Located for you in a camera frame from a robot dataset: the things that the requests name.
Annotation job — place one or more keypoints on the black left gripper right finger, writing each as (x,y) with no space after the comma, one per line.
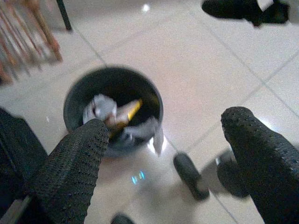
(264,163)

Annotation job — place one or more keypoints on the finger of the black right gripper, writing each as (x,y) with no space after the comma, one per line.
(233,10)

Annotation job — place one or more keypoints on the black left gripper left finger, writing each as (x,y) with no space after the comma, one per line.
(70,168)

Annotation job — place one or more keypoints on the crumpled white paper trash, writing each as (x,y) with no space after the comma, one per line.
(102,105)

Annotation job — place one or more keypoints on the white plastic wrapper trash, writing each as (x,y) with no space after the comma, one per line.
(158,137)

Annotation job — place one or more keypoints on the black round rubbish bin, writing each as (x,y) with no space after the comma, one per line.
(116,81)

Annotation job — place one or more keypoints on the large black bag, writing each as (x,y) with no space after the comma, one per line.
(16,149)

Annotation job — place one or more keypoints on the yellow brown snack wrapper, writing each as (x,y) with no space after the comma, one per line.
(130,110)

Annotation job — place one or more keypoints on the wooden slatted rack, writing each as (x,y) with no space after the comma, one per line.
(45,32)

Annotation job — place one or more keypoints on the white table with black legs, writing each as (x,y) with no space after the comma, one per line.
(64,14)

